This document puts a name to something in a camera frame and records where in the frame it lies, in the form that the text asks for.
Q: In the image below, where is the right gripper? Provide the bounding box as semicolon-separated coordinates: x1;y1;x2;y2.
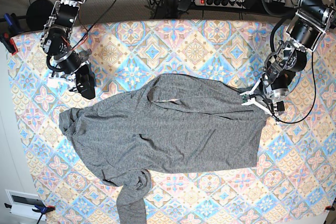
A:
48;56;96;100

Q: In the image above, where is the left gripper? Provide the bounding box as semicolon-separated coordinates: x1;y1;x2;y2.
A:
240;70;292;124

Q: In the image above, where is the grey t-shirt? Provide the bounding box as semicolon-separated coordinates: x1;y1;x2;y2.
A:
59;74;267;223

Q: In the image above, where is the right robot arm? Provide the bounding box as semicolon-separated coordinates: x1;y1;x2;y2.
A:
41;0;96;100

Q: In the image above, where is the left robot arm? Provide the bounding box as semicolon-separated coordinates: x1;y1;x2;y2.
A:
241;0;335;123

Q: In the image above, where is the round black stool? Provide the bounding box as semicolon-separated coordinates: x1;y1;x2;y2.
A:
26;0;54;31

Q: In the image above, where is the red black clamp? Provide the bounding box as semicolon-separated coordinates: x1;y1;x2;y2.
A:
0;33;18;55

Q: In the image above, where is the blue clamp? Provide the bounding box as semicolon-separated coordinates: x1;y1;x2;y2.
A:
4;13;21;34

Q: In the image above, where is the white power strip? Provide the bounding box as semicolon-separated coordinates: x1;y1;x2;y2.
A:
194;0;246;9

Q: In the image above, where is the patterned tablecloth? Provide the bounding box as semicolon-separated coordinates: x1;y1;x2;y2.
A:
6;20;335;223

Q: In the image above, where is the red clamp bottom right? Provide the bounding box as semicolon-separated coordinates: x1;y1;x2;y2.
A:
324;206;335;211

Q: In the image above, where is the white wall box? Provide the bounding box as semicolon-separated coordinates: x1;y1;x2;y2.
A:
5;189;44;220

